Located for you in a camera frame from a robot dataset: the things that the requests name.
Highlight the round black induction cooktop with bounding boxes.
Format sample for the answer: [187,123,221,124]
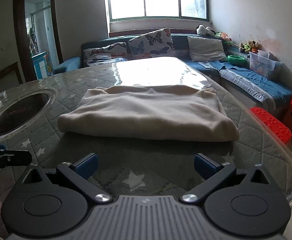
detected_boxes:
[0,89,57,140]

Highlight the large butterfly print cushion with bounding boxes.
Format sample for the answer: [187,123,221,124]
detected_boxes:
[128,28,177,60]

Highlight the white black plush toy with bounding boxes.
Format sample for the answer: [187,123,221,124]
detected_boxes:
[196,24,216,36]

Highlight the blue white cabinet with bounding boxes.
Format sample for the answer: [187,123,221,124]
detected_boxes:
[32,51,48,80]

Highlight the clear plastic storage box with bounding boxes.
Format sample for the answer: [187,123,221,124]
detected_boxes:
[249,52,282,80]

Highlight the grey plain cushion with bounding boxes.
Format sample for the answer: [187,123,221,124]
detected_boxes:
[188,36,228,62]

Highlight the red plastic stool top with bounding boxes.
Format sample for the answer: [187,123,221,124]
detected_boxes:
[250,107,292,144]

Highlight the cream hooded sweatshirt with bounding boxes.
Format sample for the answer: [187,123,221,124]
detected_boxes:
[58,85,240,142]

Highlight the grey quilted star table cover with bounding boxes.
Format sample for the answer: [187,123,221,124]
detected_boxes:
[0,56,292,238]

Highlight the orange green plush toy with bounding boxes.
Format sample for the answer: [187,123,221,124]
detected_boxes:
[215,32,231,42]

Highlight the green brown plush toys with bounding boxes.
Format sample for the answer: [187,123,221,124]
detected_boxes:
[239,40,259,54]

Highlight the small butterfly print cushion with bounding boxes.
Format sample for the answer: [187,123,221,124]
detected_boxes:
[83,42,128,67]

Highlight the dark wooden side cabinet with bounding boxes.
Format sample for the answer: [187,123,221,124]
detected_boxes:
[0,62,23,92]

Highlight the blue corner sofa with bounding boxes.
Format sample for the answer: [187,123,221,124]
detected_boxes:
[53,34,292,112]

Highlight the green plastic bowl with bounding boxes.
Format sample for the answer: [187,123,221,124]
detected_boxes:
[227,55,246,66]

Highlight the dark wooden door frame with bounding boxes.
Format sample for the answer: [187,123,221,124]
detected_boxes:
[13,0,63,82]

